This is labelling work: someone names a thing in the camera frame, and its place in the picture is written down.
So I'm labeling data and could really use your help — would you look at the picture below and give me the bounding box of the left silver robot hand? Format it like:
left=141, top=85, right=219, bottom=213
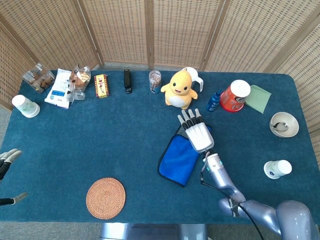
left=0, top=148, right=29, bottom=207

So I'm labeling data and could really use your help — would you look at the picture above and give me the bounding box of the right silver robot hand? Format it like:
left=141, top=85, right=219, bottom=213
left=177, top=108, right=215, bottom=154

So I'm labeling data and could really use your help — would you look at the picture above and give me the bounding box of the grey and blue cloth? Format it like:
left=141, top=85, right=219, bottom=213
left=157, top=123, right=213, bottom=188

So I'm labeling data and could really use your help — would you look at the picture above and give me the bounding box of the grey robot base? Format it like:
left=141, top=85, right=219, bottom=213
left=99, top=222, right=208, bottom=240

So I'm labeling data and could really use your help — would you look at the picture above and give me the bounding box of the blue spray bottle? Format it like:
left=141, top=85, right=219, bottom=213
left=205, top=90, right=223, bottom=113

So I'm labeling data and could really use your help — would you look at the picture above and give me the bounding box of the red instant noodle cup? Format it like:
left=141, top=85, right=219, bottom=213
left=219, top=79, right=252, bottom=113

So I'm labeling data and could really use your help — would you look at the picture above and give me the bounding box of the yellow plush toy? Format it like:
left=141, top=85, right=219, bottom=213
left=160, top=69, right=199, bottom=111

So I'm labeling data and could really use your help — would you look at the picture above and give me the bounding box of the white paper cup green print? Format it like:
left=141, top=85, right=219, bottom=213
left=11, top=94, right=41, bottom=119
left=263, top=159, right=293, bottom=180

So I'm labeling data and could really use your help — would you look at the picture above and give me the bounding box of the white plastic pitcher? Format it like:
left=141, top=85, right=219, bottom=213
left=181, top=66, right=204, bottom=93

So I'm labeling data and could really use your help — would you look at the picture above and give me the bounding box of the clear jar of pencils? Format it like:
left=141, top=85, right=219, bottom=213
left=148, top=70, right=162, bottom=95

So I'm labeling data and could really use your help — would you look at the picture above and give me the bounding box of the metal spoon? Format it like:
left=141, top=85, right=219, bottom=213
left=271, top=122, right=290, bottom=132

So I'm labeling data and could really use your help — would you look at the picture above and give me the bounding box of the white blue snack packet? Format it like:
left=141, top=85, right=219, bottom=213
left=44, top=68, right=73, bottom=110

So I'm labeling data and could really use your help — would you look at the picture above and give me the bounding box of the dark blue table cover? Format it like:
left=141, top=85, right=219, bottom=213
left=0, top=69, right=320, bottom=225

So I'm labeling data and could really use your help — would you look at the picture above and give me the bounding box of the beige bowl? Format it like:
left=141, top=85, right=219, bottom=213
left=269, top=111, right=300, bottom=138

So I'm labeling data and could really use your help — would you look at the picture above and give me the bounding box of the black stapler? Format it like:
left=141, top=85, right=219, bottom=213
left=123, top=69, right=133, bottom=95

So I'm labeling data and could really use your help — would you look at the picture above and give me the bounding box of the clear bag of bread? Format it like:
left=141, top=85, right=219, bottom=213
left=67, top=64, right=92, bottom=103

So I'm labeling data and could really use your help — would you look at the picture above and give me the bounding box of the round woven rattan coaster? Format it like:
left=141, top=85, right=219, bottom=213
left=85, top=177, right=127, bottom=220

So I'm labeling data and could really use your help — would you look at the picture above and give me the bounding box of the yellow red small box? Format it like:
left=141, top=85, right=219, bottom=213
left=93, top=73, right=110, bottom=99

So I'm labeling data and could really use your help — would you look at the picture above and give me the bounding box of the woven folding screen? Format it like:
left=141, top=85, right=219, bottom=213
left=0, top=0, right=320, bottom=133

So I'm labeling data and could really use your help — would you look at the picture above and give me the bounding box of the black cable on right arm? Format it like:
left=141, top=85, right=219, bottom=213
left=199, top=159, right=266, bottom=240

